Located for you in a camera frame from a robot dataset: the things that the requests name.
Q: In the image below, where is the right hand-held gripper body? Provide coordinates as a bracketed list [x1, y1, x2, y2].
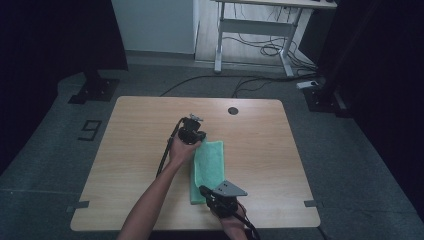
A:
[204, 179, 249, 220]

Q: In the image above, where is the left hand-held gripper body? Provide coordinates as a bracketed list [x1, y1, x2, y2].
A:
[177, 112, 208, 146]

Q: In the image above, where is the green microfibre towel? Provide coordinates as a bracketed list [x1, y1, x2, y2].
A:
[189, 139, 225, 206]

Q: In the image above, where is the person's left hand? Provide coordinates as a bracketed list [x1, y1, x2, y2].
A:
[168, 134, 203, 167]

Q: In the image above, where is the person's right hand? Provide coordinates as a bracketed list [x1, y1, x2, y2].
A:
[217, 201, 250, 240]

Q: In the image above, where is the white power strip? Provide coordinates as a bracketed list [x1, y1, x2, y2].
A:
[295, 80, 320, 90]

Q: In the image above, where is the black curtain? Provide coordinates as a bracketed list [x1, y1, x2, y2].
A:
[0, 0, 129, 174]
[316, 0, 424, 221]

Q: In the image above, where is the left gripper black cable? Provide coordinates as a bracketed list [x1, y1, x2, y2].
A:
[155, 116, 186, 178]

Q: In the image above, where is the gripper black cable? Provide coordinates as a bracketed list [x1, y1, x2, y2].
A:
[155, 116, 186, 178]
[232, 203, 262, 240]

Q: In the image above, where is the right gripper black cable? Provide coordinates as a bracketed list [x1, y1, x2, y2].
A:
[232, 203, 262, 240]

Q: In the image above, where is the long black floor cable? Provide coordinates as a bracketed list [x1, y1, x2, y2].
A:
[159, 73, 321, 98]

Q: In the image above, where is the black stand base plate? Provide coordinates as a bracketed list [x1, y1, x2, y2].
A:
[302, 84, 352, 118]
[67, 69, 121, 105]

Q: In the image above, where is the tangle of black cables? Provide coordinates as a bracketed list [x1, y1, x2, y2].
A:
[222, 6, 318, 76]

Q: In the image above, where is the white desk frame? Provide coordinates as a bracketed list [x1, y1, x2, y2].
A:
[212, 0, 338, 78]

